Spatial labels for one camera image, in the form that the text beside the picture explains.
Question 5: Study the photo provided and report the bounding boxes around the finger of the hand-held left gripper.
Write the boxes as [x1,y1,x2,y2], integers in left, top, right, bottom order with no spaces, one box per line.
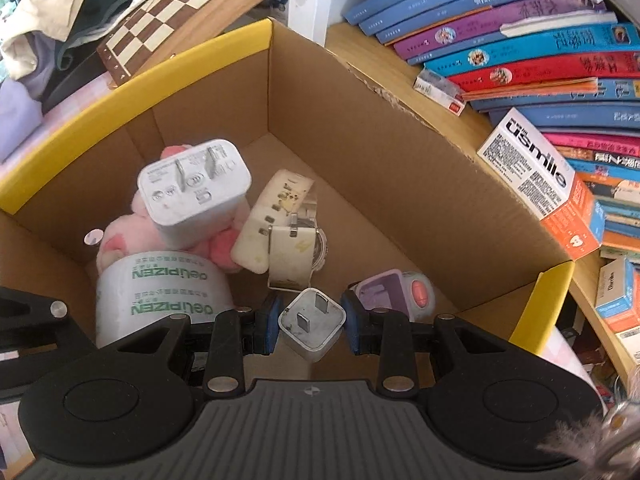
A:
[0,286,93,361]

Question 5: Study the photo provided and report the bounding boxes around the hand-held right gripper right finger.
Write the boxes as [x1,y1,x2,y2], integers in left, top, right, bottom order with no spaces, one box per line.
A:
[340,289,506,395]

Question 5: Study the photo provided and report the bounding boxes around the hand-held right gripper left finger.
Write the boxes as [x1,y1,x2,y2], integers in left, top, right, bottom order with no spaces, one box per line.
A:
[107,292,283,394]

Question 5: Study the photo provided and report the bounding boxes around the small white charger plug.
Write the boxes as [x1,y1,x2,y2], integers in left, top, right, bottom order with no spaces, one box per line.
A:
[277,287,347,365]

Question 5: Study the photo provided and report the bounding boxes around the small lilac plastic toy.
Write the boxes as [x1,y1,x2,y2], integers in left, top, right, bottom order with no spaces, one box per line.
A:
[347,270,437,323]

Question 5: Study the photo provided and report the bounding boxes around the white wristwatch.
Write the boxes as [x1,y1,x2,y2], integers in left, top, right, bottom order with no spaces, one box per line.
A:
[230,169,328,292]

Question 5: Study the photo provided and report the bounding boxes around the clear tape roll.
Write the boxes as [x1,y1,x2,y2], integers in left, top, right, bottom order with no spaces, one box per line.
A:
[95,250,236,351]

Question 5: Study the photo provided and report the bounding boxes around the pink plush toy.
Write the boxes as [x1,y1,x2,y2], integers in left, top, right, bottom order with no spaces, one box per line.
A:
[96,146,251,273]

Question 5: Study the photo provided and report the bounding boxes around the large white charger plug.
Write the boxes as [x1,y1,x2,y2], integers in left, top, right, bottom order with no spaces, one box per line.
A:
[137,138,252,251]

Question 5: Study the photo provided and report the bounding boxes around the yellow cardboard box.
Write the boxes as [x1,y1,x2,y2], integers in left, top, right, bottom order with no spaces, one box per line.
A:
[0,17,576,386]

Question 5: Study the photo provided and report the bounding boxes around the pink checked desktop mat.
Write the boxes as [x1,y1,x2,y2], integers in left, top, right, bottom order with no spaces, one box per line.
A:
[0,72,601,401]

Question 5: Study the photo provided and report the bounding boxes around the orange and white carton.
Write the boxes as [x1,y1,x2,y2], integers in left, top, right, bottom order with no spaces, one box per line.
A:
[476,107,606,261]

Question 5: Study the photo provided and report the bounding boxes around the small red and white box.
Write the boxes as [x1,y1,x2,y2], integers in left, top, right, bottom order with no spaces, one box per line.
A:
[414,67,467,118]

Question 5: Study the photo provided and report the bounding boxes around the grey fluffy pompom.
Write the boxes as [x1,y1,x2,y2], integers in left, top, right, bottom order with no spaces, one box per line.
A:
[537,395,640,480]

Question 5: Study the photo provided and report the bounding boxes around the blue and orange carton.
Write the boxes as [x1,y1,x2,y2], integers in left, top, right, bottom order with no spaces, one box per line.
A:
[594,255,640,333]

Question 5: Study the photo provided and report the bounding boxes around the pile of clothes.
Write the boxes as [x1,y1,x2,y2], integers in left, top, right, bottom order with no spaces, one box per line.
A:
[0,0,191,161]

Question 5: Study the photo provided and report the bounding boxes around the wooden chessboard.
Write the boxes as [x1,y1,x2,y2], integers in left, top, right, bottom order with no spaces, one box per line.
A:
[96,0,281,88]

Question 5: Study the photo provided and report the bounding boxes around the row of colourful books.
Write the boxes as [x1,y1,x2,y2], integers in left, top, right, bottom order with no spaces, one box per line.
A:
[345,0,640,266]

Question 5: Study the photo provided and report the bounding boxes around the wooden bookshelf with white frame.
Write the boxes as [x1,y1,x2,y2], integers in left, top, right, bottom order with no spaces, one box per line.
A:
[287,0,640,391]

